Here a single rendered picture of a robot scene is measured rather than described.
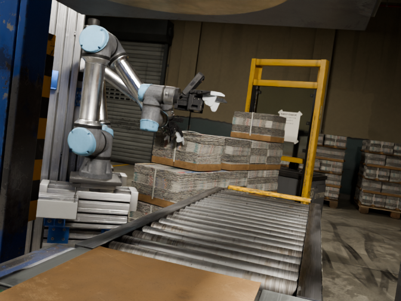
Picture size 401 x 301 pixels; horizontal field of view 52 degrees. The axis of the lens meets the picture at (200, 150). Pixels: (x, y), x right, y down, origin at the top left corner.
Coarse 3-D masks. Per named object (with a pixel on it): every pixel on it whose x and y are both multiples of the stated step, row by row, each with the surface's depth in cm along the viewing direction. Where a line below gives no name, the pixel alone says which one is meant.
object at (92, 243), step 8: (208, 192) 198; (216, 192) 204; (184, 200) 169; (192, 200) 171; (168, 208) 148; (176, 208) 150; (144, 216) 131; (152, 216) 132; (160, 216) 134; (128, 224) 118; (136, 224) 120; (144, 224) 121; (104, 232) 107; (112, 232) 108; (120, 232) 109; (128, 232) 110; (88, 240) 98; (96, 240) 99; (104, 240) 100; (112, 240) 102; (88, 248) 93
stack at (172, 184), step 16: (144, 176) 256; (160, 176) 249; (176, 176) 242; (192, 176) 250; (208, 176) 266; (224, 176) 283; (240, 176) 303; (256, 176) 326; (144, 192) 255; (160, 192) 248; (176, 192) 241; (192, 192) 253; (240, 192) 307; (144, 208) 255; (160, 208) 248
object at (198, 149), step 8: (184, 136) 262; (192, 136) 258; (200, 136) 255; (208, 136) 264; (184, 144) 261; (192, 144) 258; (200, 144) 255; (208, 144) 262; (216, 144) 269; (184, 152) 260; (192, 152) 257; (200, 152) 257; (208, 152) 265; (216, 152) 272; (184, 160) 261; (192, 160) 257; (200, 160) 258; (208, 160) 266; (216, 160) 274; (184, 168) 263
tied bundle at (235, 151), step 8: (216, 136) 295; (224, 144) 291; (232, 144) 287; (240, 144) 297; (248, 144) 306; (224, 152) 291; (232, 152) 289; (240, 152) 299; (248, 152) 309; (224, 160) 291; (232, 160) 289; (240, 160) 300; (248, 160) 309
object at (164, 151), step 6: (156, 132) 274; (156, 138) 274; (162, 138) 271; (156, 144) 274; (162, 144) 271; (168, 144) 268; (156, 150) 273; (162, 150) 270; (168, 150) 268; (162, 156) 271; (168, 156) 268
